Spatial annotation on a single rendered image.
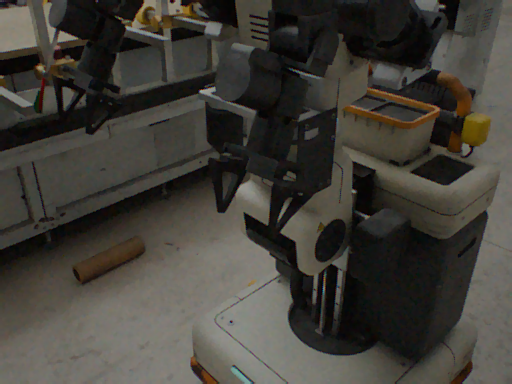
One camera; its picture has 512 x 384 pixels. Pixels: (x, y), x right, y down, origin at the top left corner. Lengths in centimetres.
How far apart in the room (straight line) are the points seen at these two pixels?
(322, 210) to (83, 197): 160
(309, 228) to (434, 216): 31
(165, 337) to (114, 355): 18
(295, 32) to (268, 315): 107
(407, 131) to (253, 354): 73
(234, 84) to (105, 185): 195
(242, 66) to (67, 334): 157
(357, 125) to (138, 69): 133
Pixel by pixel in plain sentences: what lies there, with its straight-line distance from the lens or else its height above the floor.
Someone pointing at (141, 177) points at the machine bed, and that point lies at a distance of 259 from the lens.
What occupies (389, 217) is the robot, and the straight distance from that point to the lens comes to 117.
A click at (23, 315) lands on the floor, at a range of 216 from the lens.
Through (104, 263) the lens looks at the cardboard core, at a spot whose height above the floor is 6.
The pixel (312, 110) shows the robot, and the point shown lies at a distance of 92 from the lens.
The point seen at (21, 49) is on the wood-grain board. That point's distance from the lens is 208.
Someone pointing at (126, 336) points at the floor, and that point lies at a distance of 196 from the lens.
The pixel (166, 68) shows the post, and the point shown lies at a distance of 220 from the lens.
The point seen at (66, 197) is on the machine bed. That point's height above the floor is 21.
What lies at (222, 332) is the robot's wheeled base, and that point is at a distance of 152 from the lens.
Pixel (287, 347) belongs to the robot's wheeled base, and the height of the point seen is 28.
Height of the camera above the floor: 136
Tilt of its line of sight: 30 degrees down
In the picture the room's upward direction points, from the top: straight up
